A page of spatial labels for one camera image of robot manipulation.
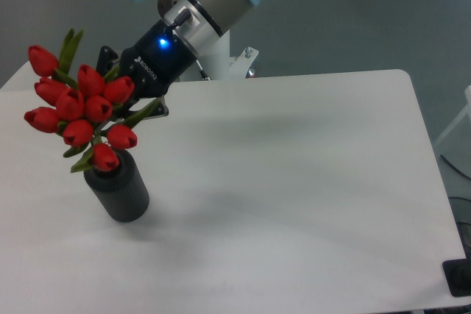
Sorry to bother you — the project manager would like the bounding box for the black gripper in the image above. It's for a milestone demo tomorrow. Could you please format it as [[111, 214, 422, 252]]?
[[96, 10, 196, 119]]

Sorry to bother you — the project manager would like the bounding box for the red tulip bouquet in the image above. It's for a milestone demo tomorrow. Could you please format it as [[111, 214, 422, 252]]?
[[24, 29, 160, 174]]

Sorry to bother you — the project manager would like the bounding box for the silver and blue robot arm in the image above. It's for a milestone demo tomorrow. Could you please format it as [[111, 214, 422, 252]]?
[[96, 0, 262, 121]]

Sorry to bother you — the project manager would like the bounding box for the dark grey ribbed vase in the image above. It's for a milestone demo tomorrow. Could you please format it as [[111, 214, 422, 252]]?
[[84, 150, 150, 223]]

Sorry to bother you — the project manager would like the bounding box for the white chair back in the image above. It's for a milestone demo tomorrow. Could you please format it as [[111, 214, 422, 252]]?
[[0, 60, 30, 89]]

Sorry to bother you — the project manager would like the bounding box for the white furniture leg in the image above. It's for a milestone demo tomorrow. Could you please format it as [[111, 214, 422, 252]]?
[[433, 86, 471, 146]]

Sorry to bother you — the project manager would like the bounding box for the black device at table edge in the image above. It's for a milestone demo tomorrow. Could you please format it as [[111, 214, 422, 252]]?
[[442, 259, 470, 298]]

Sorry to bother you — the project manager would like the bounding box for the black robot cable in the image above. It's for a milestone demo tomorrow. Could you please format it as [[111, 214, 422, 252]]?
[[196, 58, 211, 82]]

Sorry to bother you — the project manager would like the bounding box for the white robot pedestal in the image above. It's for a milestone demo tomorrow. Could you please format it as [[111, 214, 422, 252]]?
[[157, 0, 260, 82]]

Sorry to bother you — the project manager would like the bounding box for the black floor cable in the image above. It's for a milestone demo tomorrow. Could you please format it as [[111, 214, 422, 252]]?
[[439, 154, 471, 179]]

